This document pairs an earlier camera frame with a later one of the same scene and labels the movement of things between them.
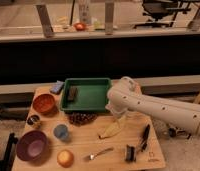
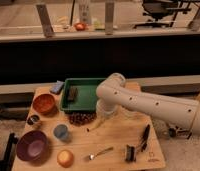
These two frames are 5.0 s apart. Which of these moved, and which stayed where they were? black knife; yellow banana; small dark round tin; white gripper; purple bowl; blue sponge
Moved: white gripper; yellow banana
Stayed: small dark round tin; black knife; blue sponge; purple bowl
